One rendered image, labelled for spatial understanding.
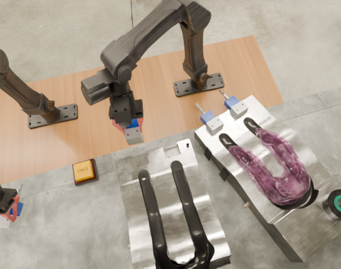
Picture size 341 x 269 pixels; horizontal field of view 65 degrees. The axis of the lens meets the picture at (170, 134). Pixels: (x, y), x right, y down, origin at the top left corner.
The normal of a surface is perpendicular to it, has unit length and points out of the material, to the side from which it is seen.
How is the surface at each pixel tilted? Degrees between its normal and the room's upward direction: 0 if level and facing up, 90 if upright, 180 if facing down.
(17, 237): 0
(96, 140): 0
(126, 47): 15
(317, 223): 0
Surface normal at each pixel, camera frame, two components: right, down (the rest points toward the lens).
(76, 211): -0.07, -0.41
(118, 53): -0.28, -0.25
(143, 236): -0.19, -0.77
